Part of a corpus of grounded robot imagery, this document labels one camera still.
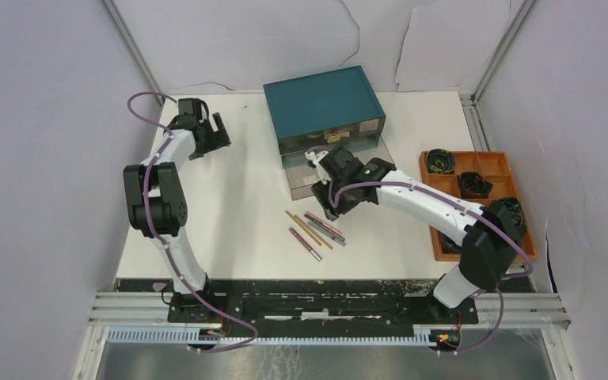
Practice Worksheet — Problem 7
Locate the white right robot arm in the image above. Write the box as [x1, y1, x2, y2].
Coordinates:
[305, 145, 527, 323]

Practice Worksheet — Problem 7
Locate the gold pencil left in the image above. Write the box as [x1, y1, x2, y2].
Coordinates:
[285, 211, 322, 246]

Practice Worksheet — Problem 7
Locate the rolled dark tie bottom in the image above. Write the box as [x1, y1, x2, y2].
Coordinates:
[439, 233, 462, 254]

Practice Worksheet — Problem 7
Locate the rolled dark tie middle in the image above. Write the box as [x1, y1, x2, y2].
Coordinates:
[458, 172, 493, 199]

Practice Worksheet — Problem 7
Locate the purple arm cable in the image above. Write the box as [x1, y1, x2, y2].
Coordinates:
[127, 91, 260, 355]
[305, 146, 536, 356]

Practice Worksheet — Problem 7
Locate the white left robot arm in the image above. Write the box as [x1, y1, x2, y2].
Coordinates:
[123, 97, 231, 322]

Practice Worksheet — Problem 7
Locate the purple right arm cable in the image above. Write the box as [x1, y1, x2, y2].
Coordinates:
[305, 146, 536, 356]

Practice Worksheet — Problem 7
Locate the rolled dark tie top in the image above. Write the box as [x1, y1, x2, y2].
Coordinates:
[425, 149, 456, 175]

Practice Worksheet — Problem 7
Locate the clear acrylic drawer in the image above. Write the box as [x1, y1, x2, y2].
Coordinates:
[277, 117, 386, 155]
[281, 136, 393, 201]

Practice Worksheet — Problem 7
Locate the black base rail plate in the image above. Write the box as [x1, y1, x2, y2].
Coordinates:
[115, 278, 536, 340]

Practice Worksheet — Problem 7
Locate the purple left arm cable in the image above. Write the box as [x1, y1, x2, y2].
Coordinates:
[127, 91, 260, 355]

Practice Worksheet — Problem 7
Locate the white cable duct strip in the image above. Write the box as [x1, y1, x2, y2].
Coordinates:
[105, 327, 442, 348]

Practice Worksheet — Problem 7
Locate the orange compartment tray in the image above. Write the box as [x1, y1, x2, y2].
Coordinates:
[419, 151, 538, 260]

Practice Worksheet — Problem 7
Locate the rolled dark tie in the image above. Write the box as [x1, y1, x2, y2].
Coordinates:
[425, 149, 456, 175]
[439, 233, 462, 254]
[458, 172, 493, 199]
[497, 196, 527, 237]

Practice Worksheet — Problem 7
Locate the aluminium frame rail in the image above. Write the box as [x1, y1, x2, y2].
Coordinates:
[99, 0, 162, 93]

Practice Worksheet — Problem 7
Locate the gold pencil right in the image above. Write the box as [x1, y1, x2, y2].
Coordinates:
[294, 215, 333, 250]

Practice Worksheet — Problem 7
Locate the grey makeup pencil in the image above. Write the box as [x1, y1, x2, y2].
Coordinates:
[306, 221, 346, 246]

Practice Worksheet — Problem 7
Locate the rolled dark tie right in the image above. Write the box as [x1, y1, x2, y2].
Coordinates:
[497, 196, 527, 237]

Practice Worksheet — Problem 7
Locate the red silver lip pencil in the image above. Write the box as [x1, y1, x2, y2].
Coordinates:
[288, 227, 323, 262]

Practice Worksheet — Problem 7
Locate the teal drawer organizer box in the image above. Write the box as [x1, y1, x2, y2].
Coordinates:
[263, 66, 386, 139]

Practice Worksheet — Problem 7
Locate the gold pencil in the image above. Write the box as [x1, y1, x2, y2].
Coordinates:
[294, 215, 333, 250]
[285, 211, 322, 246]

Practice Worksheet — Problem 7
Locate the pink makeup pencil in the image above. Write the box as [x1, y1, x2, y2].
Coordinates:
[305, 211, 343, 237]

